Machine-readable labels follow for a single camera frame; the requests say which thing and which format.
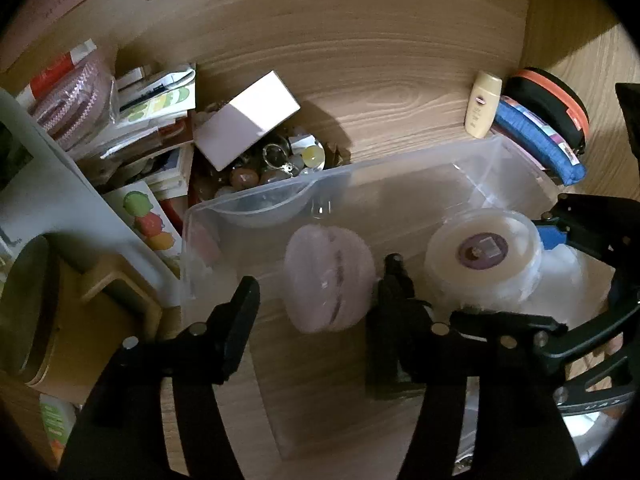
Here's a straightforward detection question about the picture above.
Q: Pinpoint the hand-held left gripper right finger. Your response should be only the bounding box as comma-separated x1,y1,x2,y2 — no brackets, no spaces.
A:
365,254,583,480

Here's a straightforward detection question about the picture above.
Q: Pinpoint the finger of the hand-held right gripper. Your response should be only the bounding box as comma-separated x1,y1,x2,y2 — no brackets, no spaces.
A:
534,305,632,378
531,193,633,281

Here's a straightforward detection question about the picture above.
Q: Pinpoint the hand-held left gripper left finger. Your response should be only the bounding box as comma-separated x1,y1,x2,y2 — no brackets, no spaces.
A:
57,275,262,480

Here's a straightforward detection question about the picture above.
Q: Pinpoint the white round disc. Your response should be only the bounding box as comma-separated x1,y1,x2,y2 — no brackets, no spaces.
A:
425,209,545,311

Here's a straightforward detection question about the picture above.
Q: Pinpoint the pale round plastic case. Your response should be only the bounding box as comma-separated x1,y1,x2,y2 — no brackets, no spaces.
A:
284,225,377,335

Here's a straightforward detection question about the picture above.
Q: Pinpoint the clear plastic storage bin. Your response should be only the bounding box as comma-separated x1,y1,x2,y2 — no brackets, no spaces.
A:
180,135,622,462

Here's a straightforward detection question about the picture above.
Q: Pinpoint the wooden desktop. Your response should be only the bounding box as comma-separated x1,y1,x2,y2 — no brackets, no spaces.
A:
0,132,640,480

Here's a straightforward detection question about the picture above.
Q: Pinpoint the white cloth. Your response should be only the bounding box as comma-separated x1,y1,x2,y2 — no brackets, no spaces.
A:
515,245,617,332

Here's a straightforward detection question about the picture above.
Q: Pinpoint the blue patchwork zip pouch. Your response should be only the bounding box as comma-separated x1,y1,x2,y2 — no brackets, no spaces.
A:
492,95,587,186

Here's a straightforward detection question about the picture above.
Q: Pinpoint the small clear plastic bowl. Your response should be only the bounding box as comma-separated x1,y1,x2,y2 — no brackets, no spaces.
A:
212,180,321,227

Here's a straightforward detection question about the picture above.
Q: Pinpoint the fruit printed card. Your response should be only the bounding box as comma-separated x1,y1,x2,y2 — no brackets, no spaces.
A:
107,182,184,275

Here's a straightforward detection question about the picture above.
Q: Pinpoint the tan mug with dark lid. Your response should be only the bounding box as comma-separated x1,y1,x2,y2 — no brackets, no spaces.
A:
0,234,166,392

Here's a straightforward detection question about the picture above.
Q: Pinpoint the cream sunscreen bottle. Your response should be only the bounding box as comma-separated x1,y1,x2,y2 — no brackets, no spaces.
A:
464,71,503,139

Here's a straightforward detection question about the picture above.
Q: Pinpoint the black case orange zipper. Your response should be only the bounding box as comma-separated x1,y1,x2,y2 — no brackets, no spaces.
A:
504,67,591,157

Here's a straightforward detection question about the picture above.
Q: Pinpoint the pile of beads and trinkets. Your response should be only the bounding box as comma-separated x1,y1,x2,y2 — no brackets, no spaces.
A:
192,127,342,202

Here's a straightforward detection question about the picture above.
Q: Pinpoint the white cardboard box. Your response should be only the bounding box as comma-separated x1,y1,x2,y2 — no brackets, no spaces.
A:
192,71,301,172

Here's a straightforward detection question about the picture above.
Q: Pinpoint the green orange snack packet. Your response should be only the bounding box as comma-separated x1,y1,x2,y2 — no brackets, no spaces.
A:
39,394,79,467

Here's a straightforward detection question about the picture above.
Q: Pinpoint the white arched mirror stand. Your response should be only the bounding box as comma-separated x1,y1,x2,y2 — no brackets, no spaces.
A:
0,85,187,307

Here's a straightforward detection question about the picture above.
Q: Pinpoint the stack of books and papers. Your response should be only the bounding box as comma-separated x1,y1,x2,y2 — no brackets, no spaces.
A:
75,62,199,202

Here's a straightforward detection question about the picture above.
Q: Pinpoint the wooden desk hutch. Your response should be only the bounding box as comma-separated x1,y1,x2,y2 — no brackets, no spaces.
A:
0,0,640,161

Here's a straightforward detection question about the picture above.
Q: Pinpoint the pink ribbed plastic packet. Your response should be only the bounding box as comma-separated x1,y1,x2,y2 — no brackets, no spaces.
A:
30,52,119,149

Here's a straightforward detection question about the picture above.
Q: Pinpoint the red and white tube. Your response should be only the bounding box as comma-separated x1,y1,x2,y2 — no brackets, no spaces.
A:
17,40,99,102

